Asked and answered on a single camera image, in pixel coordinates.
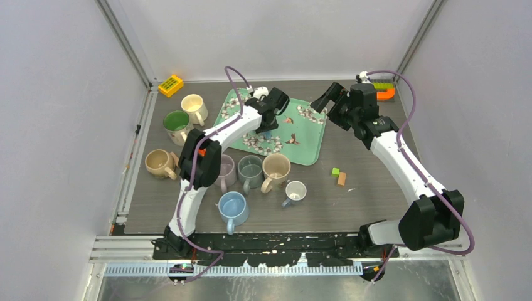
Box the cream plain mug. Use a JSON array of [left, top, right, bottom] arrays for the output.
[[181, 94, 208, 127]]

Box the lilac mug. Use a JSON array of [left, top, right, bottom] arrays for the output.
[[215, 154, 238, 194]]

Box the grey mug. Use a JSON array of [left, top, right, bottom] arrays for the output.
[[237, 155, 265, 196]]

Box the beige teapot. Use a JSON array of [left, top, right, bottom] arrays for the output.
[[144, 149, 178, 180]]

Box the green cube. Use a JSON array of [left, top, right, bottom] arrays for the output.
[[331, 167, 340, 177]]

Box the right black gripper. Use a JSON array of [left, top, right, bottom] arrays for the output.
[[311, 82, 359, 131]]

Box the cream floral mug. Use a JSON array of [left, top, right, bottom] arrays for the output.
[[163, 110, 194, 147]]

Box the orange and green toy stack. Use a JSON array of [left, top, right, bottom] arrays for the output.
[[372, 82, 396, 102]]

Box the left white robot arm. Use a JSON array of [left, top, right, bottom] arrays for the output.
[[153, 87, 289, 260]]

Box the small blue-grey cup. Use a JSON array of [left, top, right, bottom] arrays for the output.
[[282, 181, 307, 208]]

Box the wooden block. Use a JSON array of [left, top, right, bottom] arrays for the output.
[[337, 172, 347, 186]]

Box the small tan block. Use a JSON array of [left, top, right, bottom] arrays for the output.
[[169, 152, 179, 167]]

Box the tall floral mug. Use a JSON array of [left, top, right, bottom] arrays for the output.
[[260, 153, 291, 194]]

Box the light blue mug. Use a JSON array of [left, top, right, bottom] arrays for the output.
[[218, 191, 250, 235]]

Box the green floral tray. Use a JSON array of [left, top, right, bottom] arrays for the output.
[[231, 98, 327, 166]]

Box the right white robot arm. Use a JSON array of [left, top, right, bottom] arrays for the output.
[[311, 72, 464, 258]]

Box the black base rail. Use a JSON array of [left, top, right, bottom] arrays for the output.
[[151, 232, 392, 267]]

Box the yellow toy block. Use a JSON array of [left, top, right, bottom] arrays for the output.
[[158, 75, 184, 97]]

